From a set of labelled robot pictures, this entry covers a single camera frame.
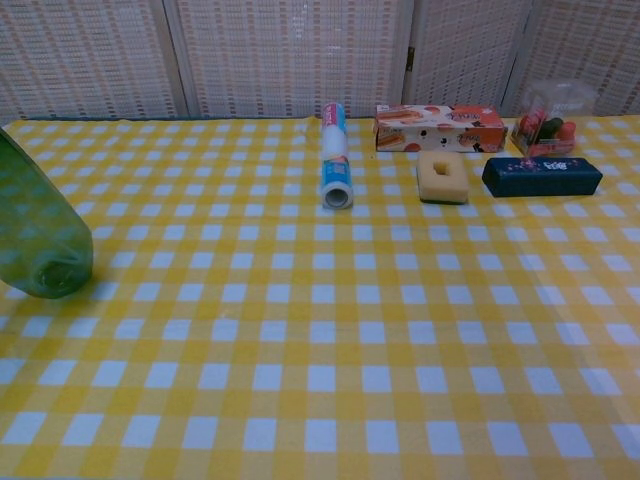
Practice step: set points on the yellow sponge with green base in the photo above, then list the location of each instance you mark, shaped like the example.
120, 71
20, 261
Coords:
443, 182

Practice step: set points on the green spray bottle black trigger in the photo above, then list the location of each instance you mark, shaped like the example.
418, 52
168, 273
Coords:
40, 235

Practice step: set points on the white roll with blue label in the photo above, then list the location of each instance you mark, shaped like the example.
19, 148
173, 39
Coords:
335, 160

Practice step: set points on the orange printed cardboard box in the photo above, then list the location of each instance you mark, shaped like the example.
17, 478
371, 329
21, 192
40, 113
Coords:
440, 129

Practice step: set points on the yellow white checkered tablecloth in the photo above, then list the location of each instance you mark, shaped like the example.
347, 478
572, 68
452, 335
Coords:
320, 325

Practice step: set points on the dark blue rectangular box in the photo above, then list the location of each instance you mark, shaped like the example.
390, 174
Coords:
542, 176

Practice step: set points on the woven folding screen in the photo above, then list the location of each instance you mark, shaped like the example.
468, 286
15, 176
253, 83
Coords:
300, 55

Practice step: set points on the clear pack of red items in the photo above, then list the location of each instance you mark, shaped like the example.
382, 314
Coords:
547, 129

